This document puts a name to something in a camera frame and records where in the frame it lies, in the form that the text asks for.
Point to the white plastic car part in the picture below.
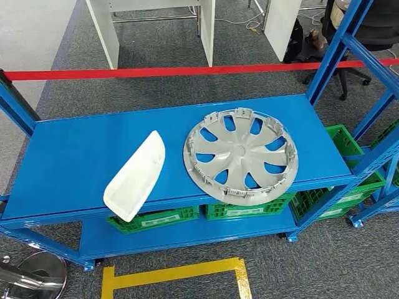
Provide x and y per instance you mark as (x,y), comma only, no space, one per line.
(134,181)

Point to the blue metal shelf rack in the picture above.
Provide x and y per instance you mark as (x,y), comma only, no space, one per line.
(374,208)
(93,165)

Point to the grey wheel hubcap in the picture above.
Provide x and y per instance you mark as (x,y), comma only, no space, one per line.
(239,150)

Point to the green plastic crate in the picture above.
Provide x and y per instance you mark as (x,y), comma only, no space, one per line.
(218,211)
(342,142)
(386,132)
(187,214)
(335,213)

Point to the red barrier belt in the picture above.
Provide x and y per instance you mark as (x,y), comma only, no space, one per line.
(156,72)

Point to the white desk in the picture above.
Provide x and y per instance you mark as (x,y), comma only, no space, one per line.
(207,33)
(280,24)

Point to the black bag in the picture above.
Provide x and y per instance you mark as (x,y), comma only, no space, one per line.
(295,41)

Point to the chrome stanchion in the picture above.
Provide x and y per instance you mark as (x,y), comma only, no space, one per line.
(37,280)
(22,97)

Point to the black office chair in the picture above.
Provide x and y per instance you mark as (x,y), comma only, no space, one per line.
(374,24)

